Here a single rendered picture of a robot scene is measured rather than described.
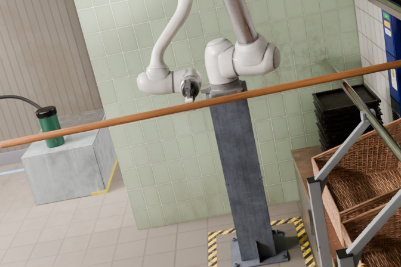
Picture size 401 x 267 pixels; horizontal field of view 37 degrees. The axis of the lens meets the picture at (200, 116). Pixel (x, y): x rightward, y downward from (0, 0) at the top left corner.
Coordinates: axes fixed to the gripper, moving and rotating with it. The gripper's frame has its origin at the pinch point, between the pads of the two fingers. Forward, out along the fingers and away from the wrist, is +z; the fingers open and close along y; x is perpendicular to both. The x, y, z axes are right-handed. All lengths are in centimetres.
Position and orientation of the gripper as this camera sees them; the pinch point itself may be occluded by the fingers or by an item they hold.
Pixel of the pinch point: (190, 103)
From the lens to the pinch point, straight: 248.4
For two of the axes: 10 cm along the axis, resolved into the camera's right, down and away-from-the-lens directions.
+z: 0.1, 3.4, -9.4
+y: 2.0, 9.2, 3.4
